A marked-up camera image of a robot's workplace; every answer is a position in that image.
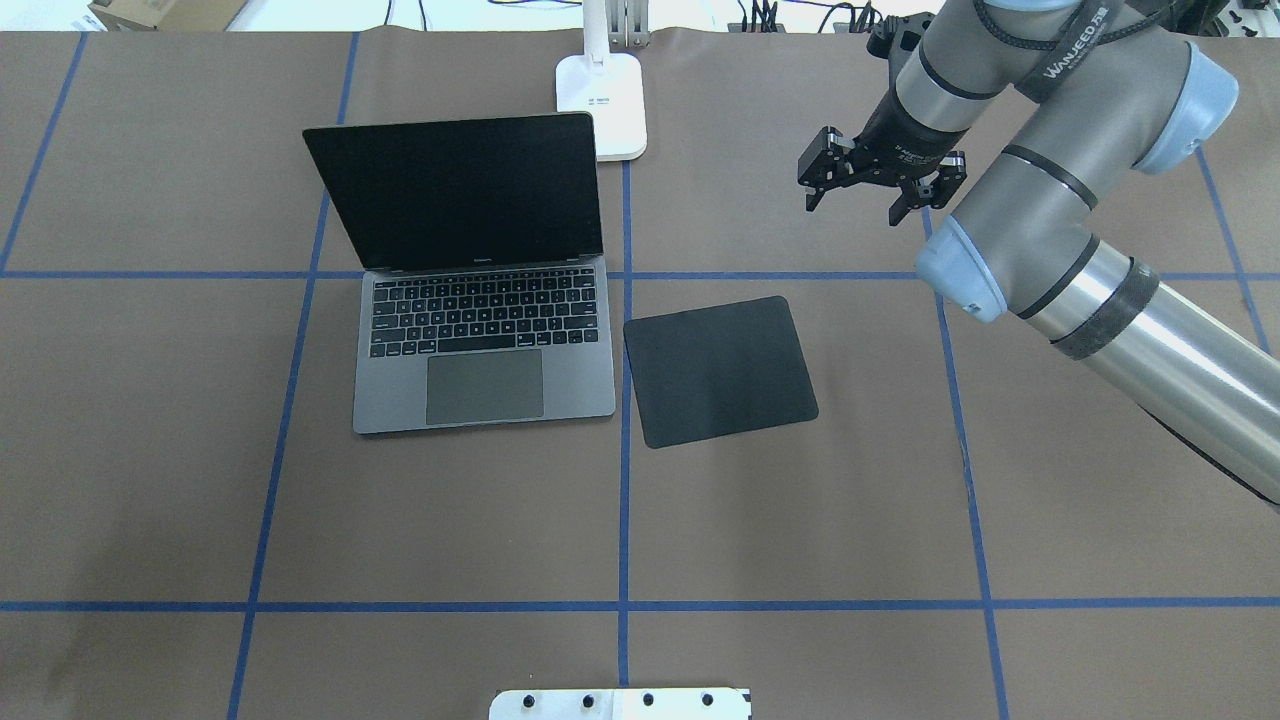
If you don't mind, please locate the orange black power strip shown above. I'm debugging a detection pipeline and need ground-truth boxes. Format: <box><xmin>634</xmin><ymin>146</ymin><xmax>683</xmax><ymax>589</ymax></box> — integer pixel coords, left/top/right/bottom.
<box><xmin>723</xmin><ymin>1</ymin><xmax>887</xmax><ymax>35</ymax></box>

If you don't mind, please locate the brown cardboard box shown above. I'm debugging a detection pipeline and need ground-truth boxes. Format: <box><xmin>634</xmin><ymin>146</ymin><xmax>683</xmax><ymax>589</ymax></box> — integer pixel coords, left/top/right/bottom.
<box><xmin>87</xmin><ymin>0</ymin><xmax>248</xmax><ymax>32</ymax></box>

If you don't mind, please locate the black mouse pad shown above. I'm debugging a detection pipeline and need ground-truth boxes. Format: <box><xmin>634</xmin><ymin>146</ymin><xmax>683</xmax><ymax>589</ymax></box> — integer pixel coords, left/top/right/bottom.
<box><xmin>623</xmin><ymin>295</ymin><xmax>819</xmax><ymax>448</ymax></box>

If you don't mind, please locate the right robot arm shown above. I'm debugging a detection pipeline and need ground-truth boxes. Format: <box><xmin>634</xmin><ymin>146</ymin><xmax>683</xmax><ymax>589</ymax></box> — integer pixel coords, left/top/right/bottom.
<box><xmin>797</xmin><ymin>1</ymin><xmax>1277</xmax><ymax>507</ymax></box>

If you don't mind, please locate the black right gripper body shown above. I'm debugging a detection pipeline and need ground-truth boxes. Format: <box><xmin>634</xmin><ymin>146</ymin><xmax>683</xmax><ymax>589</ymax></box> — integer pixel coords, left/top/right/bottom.
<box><xmin>797</xmin><ymin>126</ymin><xmax>968</xmax><ymax>192</ymax></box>

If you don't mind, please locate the grey laptop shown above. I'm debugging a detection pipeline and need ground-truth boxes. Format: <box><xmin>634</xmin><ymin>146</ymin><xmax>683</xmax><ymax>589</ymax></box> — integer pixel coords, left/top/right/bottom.
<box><xmin>302</xmin><ymin>111</ymin><xmax>616</xmax><ymax>436</ymax></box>

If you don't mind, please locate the white desk lamp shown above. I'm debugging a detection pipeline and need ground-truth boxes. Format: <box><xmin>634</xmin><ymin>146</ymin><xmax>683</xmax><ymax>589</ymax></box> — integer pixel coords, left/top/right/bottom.
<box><xmin>554</xmin><ymin>1</ymin><xmax>648</xmax><ymax>161</ymax></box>

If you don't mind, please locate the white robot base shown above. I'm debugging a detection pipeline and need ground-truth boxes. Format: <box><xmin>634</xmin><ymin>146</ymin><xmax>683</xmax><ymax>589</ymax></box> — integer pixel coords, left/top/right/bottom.
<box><xmin>488</xmin><ymin>687</ymin><xmax>753</xmax><ymax>719</ymax></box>

